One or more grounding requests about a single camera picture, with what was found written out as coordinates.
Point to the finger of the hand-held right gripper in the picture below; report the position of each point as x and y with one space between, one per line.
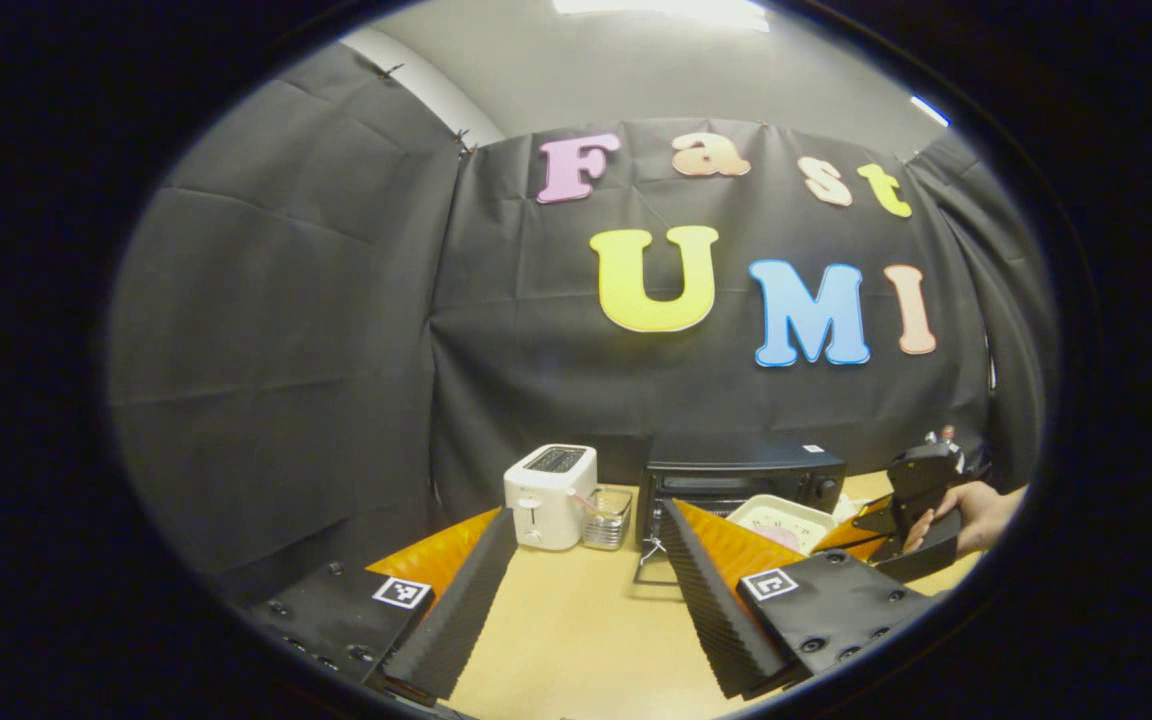
871 530

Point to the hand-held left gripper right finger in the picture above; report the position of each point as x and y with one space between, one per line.
711 600

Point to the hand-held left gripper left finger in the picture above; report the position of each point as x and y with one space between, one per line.
466 610

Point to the pink meat slice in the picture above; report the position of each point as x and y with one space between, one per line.
781 538

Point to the pale food tray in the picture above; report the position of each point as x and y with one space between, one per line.
781 512

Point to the black electric oven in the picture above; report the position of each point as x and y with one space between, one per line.
736 470

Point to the white toaster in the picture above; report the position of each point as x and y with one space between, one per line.
546 500

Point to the pink striped straw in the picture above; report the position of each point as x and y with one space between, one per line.
584 502

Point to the black backdrop cloth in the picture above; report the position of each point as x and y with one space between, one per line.
336 350

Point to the small ceiling light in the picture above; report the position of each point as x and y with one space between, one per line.
930 110

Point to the ceiling light panel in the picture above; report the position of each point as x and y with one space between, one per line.
666 10

